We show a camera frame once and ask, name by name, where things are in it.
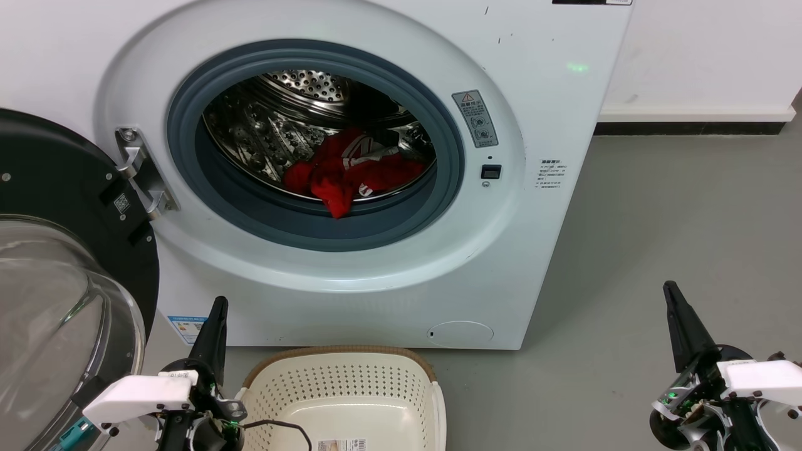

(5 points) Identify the silver door hinge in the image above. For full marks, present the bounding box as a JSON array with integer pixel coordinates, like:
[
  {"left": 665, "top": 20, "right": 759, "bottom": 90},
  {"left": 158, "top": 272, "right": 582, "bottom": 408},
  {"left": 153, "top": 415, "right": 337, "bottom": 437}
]
[{"left": 115, "top": 127, "right": 180, "bottom": 220}]

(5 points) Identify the black wall baseboard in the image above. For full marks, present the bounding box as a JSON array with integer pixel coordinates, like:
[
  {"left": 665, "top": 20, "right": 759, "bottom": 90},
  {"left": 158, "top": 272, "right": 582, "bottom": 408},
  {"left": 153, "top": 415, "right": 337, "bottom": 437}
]
[{"left": 594, "top": 121, "right": 787, "bottom": 136}]

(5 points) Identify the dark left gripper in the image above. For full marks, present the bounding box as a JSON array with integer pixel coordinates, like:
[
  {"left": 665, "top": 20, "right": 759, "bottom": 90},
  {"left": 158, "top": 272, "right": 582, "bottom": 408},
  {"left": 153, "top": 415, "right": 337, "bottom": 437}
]
[{"left": 157, "top": 296, "right": 248, "bottom": 451}]

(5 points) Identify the grey rubber door gasket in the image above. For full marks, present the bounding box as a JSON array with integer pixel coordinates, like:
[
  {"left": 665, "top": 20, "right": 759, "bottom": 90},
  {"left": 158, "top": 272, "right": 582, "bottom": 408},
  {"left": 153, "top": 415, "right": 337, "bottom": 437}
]
[{"left": 166, "top": 39, "right": 466, "bottom": 252}]

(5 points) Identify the small printed text sticker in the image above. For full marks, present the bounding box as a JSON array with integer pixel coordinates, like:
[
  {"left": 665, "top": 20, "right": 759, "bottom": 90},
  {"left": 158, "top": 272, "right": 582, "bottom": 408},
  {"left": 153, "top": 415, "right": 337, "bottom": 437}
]
[{"left": 536, "top": 158, "right": 568, "bottom": 190}]

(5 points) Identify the grey warning label sticker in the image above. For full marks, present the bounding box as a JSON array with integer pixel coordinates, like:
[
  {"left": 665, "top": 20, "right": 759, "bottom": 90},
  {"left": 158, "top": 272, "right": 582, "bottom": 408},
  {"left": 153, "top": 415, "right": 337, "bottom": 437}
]
[{"left": 452, "top": 90, "right": 499, "bottom": 148}]

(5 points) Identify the red and white garment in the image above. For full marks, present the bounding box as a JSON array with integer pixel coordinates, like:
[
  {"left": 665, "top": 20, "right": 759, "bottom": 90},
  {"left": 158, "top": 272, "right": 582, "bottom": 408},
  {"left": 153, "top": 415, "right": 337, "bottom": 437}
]
[{"left": 283, "top": 128, "right": 428, "bottom": 219}]

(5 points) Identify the cream plastic laundry basket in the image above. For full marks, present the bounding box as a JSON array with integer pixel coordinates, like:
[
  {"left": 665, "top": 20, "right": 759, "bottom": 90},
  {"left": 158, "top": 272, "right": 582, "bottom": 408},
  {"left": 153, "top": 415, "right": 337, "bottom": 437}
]
[{"left": 235, "top": 346, "right": 447, "bottom": 451}]

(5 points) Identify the thin black cable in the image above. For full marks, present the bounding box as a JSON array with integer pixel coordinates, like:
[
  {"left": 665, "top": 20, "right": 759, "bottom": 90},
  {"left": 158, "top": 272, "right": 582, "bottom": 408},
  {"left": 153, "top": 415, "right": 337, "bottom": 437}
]
[{"left": 241, "top": 420, "right": 313, "bottom": 451}]

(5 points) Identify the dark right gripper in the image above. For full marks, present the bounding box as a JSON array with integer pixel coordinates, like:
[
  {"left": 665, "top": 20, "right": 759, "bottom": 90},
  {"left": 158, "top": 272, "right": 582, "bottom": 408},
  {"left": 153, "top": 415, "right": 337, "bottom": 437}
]
[{"left": 650, "top": 281, "right": 779, "bottom": 451}]

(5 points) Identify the round white filter cover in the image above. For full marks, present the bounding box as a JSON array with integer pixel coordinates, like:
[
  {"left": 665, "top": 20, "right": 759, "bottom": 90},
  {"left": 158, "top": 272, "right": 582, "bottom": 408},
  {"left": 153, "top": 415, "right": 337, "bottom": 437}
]
[{"left": 427, "top": 321, "right": 494, "bottom": 349}]

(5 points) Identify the teal connector plug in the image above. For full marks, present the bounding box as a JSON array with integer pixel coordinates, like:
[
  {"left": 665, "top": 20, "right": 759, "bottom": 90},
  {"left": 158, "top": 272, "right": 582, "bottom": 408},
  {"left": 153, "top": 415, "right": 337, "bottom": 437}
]
[{"left": 60, "top": 420, "right": 95, "bottom": 449}]

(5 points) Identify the perforated steel drum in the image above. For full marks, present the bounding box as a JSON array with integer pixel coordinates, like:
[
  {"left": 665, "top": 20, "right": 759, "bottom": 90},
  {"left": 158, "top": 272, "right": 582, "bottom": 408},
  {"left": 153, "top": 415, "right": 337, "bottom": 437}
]
[{"left": 202, "top": 69, "right": 437, "bottom": 202}]

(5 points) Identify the blue energy label sticker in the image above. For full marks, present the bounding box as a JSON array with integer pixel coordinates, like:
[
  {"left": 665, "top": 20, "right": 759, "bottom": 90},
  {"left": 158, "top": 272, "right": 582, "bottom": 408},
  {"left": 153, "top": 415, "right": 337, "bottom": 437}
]
[{"left": 167, "top": 315, "right": 207, "bottom": 345}]

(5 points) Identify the white front-load washing machine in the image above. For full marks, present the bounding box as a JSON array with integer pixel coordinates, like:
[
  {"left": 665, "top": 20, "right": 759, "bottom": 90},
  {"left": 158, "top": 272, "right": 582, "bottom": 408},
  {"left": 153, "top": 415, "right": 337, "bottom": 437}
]
[{"left": 0, "top": 0, "right": 635, "bottom": 350}]

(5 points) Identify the black glass washer door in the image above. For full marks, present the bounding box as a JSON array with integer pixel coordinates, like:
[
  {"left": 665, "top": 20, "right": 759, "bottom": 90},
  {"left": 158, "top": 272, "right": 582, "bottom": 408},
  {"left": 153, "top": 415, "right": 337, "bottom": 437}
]
[{"left": 0, "top": 108, "right": 160, "bottom": 451}]

